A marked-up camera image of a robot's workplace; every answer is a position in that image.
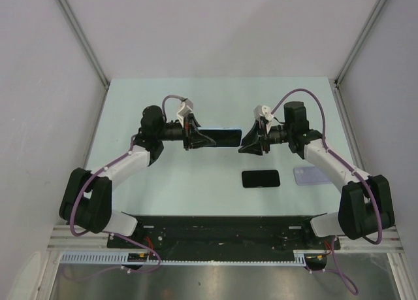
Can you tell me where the right aluminium frame post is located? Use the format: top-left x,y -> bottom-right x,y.
333,0 -> 390,88

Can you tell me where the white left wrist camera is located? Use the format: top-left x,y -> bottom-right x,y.
176,99 -> 193,127

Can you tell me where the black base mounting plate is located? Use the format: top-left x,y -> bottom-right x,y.
106,216 -> 340,262

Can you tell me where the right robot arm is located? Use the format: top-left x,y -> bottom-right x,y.
238,101 -> 395,248

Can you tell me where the aluminium front rail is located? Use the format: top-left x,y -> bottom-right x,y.
47,225 -> 404,254

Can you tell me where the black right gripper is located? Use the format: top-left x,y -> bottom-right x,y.
238,119 -> 293,156

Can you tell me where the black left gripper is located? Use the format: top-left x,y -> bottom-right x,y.
156,114 -> 216,151

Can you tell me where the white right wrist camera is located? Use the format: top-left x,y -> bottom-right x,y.
253,105 -> 274,134

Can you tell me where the lilac phone case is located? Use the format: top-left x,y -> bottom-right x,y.
293,166 -> 331,186

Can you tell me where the white slotted cable duct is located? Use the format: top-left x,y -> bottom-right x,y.
60,250 -> 327,267

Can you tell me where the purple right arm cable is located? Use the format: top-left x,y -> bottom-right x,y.
269,88 -> 383,296

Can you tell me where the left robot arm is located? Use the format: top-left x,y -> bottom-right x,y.
59,105 -> 216,248

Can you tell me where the aluminium frame post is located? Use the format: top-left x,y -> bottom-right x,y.
333,0 -> 390,88
55,0 -> 110,90

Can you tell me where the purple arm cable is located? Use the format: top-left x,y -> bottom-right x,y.
269,88 -> 383,296
61,94 -> 189,283

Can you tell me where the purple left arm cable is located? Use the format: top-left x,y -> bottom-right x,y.
61,94 -> 189,283

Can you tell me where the left aluminium frame post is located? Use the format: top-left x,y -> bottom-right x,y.
55,0 -> 110,90

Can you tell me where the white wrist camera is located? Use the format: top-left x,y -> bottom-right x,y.
253,105 -> 274,134
176,99 -> 193,127

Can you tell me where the phone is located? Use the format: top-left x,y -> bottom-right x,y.
199,127 -> 242,148
242,170 -> 281,188

